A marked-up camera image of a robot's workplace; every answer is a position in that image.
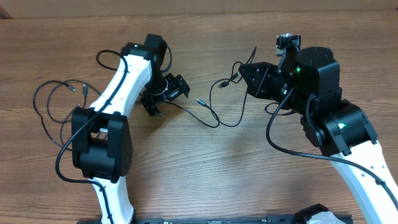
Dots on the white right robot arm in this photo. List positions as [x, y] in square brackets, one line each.
[308, 82]

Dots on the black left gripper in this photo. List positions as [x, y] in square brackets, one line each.
[178, 85]

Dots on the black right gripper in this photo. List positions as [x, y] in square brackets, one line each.
[264, 74]

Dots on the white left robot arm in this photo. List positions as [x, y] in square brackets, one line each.
[101, 144]

